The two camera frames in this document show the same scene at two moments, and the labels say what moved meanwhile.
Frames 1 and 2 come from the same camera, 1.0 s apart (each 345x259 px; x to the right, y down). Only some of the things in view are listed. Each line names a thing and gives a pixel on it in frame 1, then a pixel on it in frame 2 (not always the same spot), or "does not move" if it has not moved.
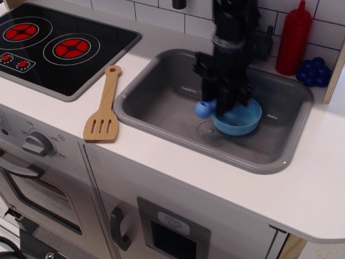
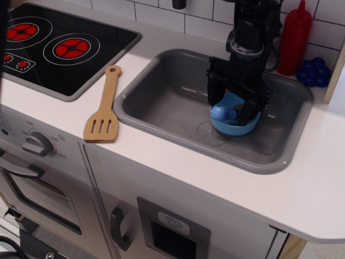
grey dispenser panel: [168, 236] does not move
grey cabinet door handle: [123, 242] does not move
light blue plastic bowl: [238, 120] does not move
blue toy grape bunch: [314, 73] does not move
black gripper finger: [227, 99] to [248, 112]
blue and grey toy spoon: [204, 109] to [222, 113]
